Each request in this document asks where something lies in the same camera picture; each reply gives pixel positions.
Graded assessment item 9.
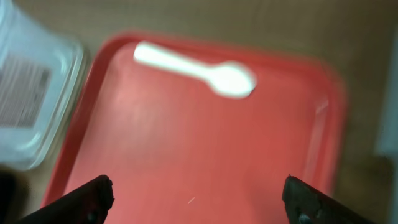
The black waste tray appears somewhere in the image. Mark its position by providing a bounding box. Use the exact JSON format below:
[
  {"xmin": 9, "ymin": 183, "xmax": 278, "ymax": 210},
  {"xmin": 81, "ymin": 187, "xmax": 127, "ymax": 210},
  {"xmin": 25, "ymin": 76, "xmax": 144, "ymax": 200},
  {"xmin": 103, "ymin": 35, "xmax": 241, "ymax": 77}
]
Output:
[{"xmin": 1, "ymin": 169, "xmax": 21, "ymax": 224}]

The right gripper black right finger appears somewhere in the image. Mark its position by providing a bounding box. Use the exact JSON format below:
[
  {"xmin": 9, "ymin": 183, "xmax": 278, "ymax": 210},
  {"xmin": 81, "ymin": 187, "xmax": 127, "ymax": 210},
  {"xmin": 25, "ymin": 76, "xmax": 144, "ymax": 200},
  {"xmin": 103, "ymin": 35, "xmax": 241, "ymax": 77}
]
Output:
[{"xmin": 282, "ymin": 175, "xmax": 374, "ymax": 224}]

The red plastic tray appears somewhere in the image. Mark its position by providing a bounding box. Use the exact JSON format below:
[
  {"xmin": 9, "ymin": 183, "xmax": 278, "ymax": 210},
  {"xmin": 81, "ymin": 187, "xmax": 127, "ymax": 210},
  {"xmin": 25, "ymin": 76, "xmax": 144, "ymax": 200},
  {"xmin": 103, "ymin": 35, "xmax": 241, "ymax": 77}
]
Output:
[{"xmin": 42, "ymin": 32, "xmax": 346, "ymax": 223}]

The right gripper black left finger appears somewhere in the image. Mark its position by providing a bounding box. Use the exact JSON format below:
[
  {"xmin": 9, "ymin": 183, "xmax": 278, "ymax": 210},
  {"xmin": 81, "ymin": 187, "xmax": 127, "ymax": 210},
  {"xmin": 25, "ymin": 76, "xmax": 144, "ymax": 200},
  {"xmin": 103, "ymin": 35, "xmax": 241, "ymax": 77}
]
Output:
[{"xmin": 16, "ymin": 175, "xmax": 114, "ymax": 224}]

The white plastic spoon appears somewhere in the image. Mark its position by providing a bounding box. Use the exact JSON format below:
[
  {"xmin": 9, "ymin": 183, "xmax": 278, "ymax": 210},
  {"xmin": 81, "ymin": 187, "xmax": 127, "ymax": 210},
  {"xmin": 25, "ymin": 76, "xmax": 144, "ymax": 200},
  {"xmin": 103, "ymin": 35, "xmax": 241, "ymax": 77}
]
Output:
[{"xmin": 134, "ymin": 41, "xmax": 257, "ymax": 99}]

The grey plastic dishwasher rack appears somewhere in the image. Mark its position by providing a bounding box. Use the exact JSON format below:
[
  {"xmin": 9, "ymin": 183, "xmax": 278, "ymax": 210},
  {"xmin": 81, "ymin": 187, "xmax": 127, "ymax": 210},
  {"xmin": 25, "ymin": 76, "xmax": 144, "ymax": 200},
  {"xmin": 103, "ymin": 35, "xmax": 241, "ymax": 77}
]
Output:
[{"xmin": 377, "ymin": 28, "xmax": 397, "ymax": 161}]

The clear plastic waste bin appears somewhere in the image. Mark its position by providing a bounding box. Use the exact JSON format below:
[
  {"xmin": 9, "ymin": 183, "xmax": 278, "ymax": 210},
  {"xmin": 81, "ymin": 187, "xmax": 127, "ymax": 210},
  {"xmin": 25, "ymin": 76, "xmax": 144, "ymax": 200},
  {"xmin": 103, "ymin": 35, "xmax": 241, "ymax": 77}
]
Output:
[{"xmin": 1, "ymin": 1, "xmax": 85, "ymax": 171}]

